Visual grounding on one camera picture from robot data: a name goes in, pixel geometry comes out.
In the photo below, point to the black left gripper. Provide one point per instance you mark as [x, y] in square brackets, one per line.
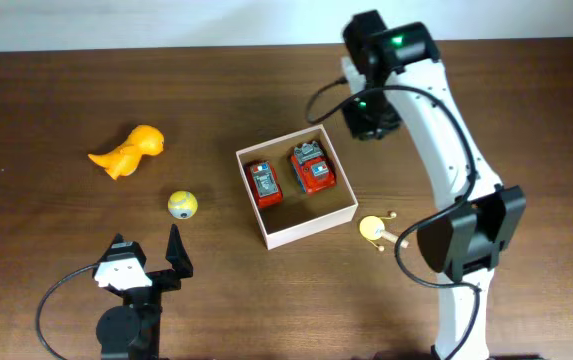
[179, 260]

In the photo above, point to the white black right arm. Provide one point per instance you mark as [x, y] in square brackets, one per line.
[397, 78]

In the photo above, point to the yellow wooden rattle drum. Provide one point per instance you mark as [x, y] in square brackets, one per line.
[373, 229]

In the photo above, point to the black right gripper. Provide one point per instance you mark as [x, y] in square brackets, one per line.
[363, 128]

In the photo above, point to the orange dinosaur toy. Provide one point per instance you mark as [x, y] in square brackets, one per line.
[143, 140]

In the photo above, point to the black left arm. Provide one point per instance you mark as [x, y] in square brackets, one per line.
[132, 330]

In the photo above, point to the red fire truck with ladder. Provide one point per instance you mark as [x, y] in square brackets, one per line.
[263, 183]

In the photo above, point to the pink box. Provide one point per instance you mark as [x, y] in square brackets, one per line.
[298, 215]

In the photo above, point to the red fire truck grey top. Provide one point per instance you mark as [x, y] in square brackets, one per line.
[312, 168]

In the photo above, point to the yellow grey ball toy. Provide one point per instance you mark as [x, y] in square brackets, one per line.
[182, 204]

